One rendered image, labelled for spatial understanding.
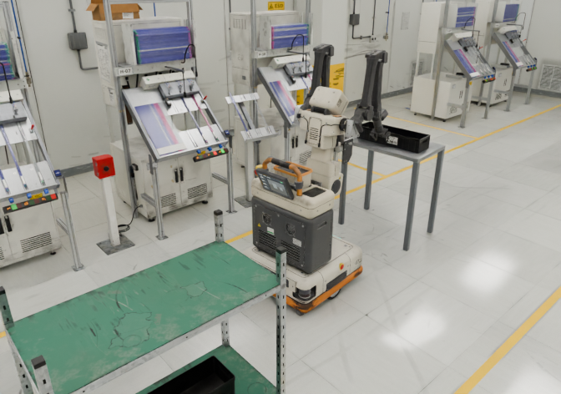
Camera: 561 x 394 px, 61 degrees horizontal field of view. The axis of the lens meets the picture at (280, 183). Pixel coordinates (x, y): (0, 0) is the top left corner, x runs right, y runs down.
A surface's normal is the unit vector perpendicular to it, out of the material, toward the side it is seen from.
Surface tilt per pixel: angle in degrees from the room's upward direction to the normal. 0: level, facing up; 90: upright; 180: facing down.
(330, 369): 0
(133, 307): 0
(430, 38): 90
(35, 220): 90
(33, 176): 47
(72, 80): 90
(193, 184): 90
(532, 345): 0
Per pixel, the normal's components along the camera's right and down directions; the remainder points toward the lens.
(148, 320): 0.00, -0.92
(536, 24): -0.75, 0.26
